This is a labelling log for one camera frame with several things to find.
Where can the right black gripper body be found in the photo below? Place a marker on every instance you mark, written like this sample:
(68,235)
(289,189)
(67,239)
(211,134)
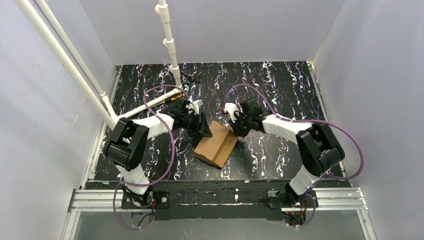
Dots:
(240,125)

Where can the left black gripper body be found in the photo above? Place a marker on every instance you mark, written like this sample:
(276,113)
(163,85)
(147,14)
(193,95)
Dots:
(201,122)

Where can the brown cardboard box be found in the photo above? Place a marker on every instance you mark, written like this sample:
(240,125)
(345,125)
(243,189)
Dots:
(216,150)

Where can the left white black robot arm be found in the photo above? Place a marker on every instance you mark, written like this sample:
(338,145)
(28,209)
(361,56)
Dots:
(127,141)

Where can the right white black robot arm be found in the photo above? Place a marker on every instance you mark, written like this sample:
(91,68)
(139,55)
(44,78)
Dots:
(318,146)

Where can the black pliers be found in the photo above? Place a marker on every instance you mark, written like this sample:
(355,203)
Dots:
(189,79)

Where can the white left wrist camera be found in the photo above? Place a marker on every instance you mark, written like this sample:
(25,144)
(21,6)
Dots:
(195,106)

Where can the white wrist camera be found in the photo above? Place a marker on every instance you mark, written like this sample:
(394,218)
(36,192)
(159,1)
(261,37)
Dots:
(232,111)
(195,106)

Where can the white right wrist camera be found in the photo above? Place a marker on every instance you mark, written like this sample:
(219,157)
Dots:
(232,111)

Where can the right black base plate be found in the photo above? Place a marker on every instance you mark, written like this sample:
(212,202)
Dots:
(278,199)

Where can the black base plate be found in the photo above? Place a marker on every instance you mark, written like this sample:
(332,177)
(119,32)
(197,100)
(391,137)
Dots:
(278,199)
(155,200)

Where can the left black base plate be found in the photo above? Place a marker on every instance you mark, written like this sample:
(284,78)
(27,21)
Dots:
(155,200)

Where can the white PVC pipe frame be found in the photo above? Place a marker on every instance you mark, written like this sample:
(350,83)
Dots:
(67,30)

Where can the aluminium rail frame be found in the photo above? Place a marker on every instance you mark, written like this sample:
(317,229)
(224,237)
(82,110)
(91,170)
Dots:
(207,202)

